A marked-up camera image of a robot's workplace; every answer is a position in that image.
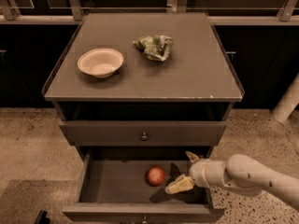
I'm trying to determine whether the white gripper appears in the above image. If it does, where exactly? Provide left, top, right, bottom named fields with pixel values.
left=165, top=151, right=210, bottom=194

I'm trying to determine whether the red apple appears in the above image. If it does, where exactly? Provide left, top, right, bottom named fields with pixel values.
left=147, top=166, right=165, bottom=186

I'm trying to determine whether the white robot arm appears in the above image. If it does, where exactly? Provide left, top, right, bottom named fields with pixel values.
left=165, top=151, right=299, bottom=210

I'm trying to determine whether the brass top drawer knob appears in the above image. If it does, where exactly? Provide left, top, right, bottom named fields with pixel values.
left=140, top=133, right=149, bottom=141

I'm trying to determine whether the brass drawer knob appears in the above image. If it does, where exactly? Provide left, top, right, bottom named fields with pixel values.
left=141, top=216, right=149, bottom=224
left=140, top=133, right=149, bottom=141

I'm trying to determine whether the brass middle drawer knob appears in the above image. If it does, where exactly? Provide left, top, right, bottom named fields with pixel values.
left=141, top=216, right=149, bottom=224

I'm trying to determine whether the grey open middle drawer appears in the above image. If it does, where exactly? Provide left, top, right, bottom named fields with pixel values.
left=63, top=147, right=224, bottom=224

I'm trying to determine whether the grey top drawer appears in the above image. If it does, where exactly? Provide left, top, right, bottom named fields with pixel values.
left=60, top=120, right=226, bottom=147

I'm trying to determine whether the crumpled green chip bag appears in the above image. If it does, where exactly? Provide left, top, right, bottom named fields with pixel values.
left=133, top=35, right=174, bottom=62

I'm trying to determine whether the white paper bowl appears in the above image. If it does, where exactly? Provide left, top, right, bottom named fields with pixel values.
left=77, top=49, right=124, bottom=78

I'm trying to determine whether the black object at floor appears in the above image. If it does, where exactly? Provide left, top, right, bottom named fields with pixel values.
left=35, top=210, right=50, bottom=224

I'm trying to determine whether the metal window railing frame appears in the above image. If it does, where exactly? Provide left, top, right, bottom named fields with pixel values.
left=0, top=0, right=299, bottom=26

